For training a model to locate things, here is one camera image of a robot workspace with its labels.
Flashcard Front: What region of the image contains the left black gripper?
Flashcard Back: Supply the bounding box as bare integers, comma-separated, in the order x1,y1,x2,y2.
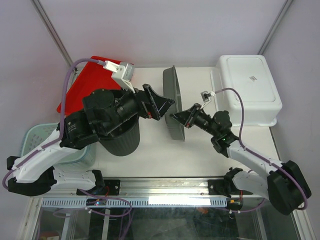
102,80,176,136

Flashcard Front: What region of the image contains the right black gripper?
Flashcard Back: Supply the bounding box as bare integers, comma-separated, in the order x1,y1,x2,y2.
170,103,220,138

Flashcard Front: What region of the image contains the dark grey plastic tub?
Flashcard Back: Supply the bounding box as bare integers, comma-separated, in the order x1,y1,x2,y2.
162,65,185,142

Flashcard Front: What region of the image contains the black ribbed bucket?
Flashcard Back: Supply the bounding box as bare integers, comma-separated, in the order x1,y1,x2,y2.
99,115,140,157

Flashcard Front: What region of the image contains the large white plastic container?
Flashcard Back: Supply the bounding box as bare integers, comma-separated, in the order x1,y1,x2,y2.
210,55,283,127

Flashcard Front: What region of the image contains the light blue perforated basket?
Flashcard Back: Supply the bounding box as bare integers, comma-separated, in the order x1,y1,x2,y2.
20,123,96,170

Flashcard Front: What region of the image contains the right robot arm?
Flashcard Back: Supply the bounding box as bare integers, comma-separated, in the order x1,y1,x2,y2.
171,103,312,216

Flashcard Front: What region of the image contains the red plastic tray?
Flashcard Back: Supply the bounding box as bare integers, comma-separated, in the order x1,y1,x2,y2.
56,56,121,116

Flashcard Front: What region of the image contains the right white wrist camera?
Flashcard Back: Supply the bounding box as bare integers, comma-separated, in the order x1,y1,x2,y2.
200,91,216,110

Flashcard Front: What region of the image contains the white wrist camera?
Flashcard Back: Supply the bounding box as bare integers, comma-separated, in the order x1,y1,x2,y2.
200,91,216,110
103,60,135,93

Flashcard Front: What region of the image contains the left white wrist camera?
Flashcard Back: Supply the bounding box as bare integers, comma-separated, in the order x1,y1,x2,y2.
103,60,135,93

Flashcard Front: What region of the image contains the aluminium mounting rail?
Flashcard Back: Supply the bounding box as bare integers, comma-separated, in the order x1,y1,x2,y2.
31,177,271,201

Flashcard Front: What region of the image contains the white slotted cable duct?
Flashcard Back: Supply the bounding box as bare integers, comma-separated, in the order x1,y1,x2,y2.
41,196,227,209

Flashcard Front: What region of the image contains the right aluminium frame post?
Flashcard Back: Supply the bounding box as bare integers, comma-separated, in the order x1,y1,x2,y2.
257,0,295,55

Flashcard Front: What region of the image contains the aluminium frame post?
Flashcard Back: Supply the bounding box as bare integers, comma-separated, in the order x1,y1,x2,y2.
257,0,295,55
30,0,74,67

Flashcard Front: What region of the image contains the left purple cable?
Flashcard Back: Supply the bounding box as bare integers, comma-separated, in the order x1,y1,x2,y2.
1,58,108,191

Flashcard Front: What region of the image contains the left aluminium frame post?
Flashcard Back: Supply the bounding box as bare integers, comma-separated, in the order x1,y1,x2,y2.
30,0,74,67

